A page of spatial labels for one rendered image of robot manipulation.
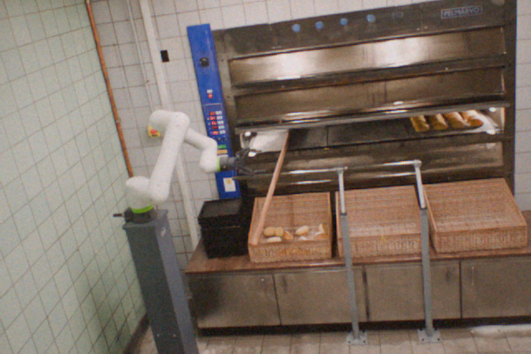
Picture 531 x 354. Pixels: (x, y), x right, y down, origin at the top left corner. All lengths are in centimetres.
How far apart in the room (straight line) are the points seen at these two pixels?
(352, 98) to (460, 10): 87
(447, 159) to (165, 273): 205
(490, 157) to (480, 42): 79
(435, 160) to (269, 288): 145
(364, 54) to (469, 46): 66
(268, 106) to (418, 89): 102
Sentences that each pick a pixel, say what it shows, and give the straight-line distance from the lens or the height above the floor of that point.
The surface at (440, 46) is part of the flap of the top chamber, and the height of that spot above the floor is 181.
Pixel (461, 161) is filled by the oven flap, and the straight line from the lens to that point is 391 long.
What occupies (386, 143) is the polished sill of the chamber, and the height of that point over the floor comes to 117.
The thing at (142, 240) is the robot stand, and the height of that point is 111.
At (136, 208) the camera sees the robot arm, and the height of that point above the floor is 129.
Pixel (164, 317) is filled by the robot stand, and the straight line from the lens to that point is 339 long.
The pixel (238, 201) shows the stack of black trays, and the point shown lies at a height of 90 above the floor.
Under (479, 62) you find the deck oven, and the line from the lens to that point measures 374.
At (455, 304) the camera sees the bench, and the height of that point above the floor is 21.
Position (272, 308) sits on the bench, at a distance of 380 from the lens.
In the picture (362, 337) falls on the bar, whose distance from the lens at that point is 386.
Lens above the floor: 247
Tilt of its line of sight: 20 degrees down
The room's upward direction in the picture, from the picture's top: 9 degrees counter-clockwise
